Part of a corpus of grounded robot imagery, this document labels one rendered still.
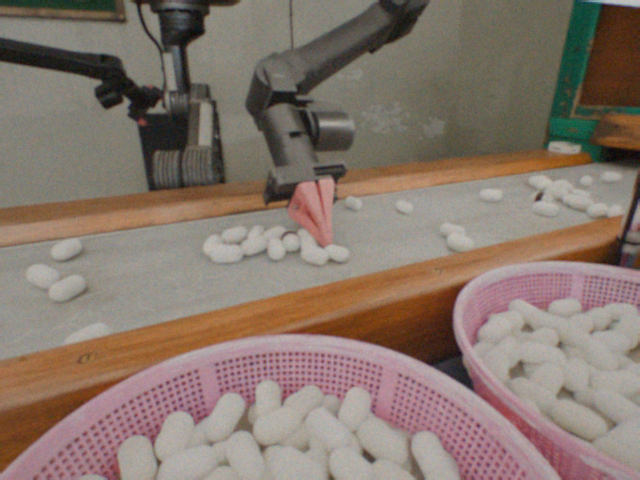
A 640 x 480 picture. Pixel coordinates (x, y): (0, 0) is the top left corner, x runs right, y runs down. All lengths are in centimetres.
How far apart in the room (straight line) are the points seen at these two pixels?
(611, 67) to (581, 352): 93
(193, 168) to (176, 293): 49
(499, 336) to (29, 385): 34
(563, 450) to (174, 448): 22
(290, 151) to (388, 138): 245
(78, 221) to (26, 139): 203
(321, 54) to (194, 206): 31
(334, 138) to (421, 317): 30
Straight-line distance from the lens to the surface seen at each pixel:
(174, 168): 89
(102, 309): 44
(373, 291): 36
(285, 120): 55
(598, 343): 40
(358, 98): 282
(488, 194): 75
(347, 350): 29
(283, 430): 28
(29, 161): 268
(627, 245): 57
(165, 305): 42
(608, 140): 114
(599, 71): 125
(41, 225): 65
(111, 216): 64
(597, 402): 35
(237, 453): 26
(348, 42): 75
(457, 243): 52
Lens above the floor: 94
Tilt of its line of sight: 23 degrees down
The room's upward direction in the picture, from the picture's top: straight up
